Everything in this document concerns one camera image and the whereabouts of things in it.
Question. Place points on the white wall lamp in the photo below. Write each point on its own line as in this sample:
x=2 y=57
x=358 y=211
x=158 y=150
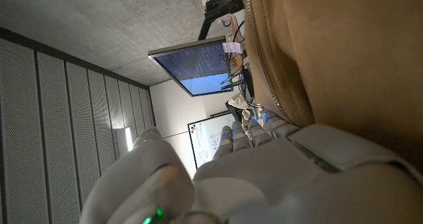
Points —
x=128 y=138

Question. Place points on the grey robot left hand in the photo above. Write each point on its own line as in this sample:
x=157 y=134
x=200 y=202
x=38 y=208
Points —
x=271 y=171

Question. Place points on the white cloth bag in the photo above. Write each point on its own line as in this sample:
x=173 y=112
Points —
x=236 y=101

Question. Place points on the black-framed whiteboard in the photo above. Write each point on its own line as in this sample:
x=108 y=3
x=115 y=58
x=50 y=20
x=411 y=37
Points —
x=201 y=141

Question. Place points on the flat computer monitor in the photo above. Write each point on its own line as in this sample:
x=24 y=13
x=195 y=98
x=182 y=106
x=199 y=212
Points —
x=195 y=68

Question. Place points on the black mini computer with antennas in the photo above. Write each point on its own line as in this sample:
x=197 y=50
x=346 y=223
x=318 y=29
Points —
x=248 y=80

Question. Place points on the pink sticky note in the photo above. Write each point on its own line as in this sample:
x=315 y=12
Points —
x=231 y=47

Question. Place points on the brown zip jacket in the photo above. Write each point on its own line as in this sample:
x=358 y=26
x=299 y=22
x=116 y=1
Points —
x=347 y=52

